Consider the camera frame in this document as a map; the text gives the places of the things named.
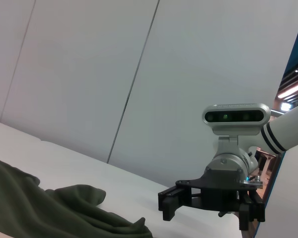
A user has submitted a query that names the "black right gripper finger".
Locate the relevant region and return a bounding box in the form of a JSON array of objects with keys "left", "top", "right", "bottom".
[
  {"left": 158, "top": 185, "right": 192, "bottom": 221},
  {"left": 238, "top": 191, "right": 266, "bottom": 231}
]

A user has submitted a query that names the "silver right wrist depth camera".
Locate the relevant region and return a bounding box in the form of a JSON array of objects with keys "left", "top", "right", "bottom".
[{"left": 202, "top": 103, "right": 271, "bottom": 154}]

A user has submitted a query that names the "wooden background furniture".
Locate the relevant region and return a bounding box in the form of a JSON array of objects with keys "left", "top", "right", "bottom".
[{"left": 254, "top": 146, "right": 282, "bottom": 179}]

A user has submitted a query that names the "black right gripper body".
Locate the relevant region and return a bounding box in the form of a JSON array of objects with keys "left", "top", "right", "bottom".
[{"left": 175, "top": 171, "right": 258, "bottom": 218}]

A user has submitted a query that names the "white partition with blue edge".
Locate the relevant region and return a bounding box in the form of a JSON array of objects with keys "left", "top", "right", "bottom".
[{"left": 252, "top": 141, "right": 298, "bottom": 238}]

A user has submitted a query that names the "dark green FREE! t-shirt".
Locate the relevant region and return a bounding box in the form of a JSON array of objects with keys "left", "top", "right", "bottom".
[{"left": 0, "top": 155, "right": 153, "bottom": 238}]

